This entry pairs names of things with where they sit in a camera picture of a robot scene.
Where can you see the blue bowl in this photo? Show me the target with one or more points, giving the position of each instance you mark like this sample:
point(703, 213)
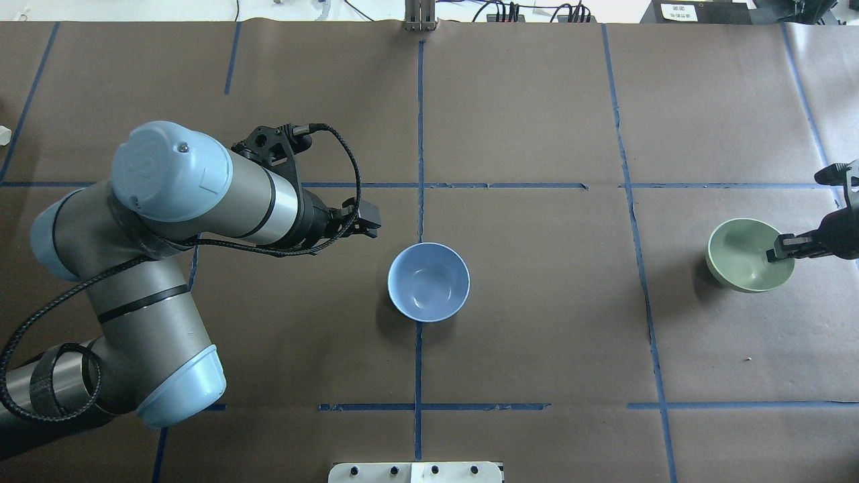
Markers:
point(428, 282)

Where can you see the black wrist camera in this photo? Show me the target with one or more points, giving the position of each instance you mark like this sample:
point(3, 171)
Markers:
point(274, 146)
point(844, 175)

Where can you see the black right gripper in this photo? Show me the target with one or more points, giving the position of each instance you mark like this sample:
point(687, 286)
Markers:
point(843, 235)

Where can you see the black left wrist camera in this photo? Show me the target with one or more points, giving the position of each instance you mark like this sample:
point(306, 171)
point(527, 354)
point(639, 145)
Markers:
point(274, 146)

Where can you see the white mounting pillar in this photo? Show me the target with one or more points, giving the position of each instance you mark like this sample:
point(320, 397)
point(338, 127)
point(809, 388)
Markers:
point(468, 471)

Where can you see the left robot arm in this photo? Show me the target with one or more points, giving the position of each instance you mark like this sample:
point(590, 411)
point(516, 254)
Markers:
point(284, 191)

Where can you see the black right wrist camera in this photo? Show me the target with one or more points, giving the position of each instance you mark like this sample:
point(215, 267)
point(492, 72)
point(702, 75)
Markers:
point(844, 175)

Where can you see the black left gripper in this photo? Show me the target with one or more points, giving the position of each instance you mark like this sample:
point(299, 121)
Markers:
point(313, 221)

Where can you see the aluminium frame post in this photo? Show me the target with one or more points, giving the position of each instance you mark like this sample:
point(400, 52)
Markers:
point(420, 15)

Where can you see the green bowl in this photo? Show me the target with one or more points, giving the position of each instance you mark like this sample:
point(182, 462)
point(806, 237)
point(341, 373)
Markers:
point(736, 256)

